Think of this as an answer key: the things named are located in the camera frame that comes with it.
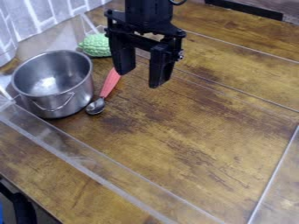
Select clear acrylic tray wall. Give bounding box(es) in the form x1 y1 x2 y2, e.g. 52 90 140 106
0 12 299 224

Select red handled metal spoon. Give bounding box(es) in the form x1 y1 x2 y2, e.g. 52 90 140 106
85 68 120 116

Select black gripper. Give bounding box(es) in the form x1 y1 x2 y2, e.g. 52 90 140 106
105 0 187 88

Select silver metal pot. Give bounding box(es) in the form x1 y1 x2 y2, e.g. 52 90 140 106
12 50 93 119

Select black table leg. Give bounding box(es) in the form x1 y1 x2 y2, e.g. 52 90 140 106
0 182 37 224

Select black bar at back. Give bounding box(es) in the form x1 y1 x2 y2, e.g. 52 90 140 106
204 0 284 21

